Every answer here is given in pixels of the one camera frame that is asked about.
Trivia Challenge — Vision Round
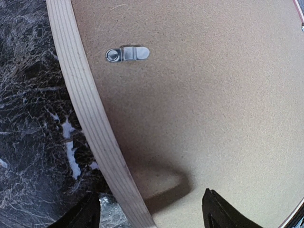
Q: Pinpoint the silver metal turn clip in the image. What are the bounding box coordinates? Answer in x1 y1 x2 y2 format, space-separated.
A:
105 46 150 62

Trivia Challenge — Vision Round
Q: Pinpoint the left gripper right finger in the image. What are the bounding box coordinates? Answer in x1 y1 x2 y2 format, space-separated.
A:
202 189 260 228

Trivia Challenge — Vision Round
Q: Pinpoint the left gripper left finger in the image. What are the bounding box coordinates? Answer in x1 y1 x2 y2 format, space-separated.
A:
47 193 101 228

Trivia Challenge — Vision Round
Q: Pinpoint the brown cardboard backing board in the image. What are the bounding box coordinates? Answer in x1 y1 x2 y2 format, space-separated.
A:
70 0 304 228

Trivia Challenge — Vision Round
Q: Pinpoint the pink wooden picture frame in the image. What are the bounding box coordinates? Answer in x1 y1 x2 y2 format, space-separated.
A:
45 0 304 228

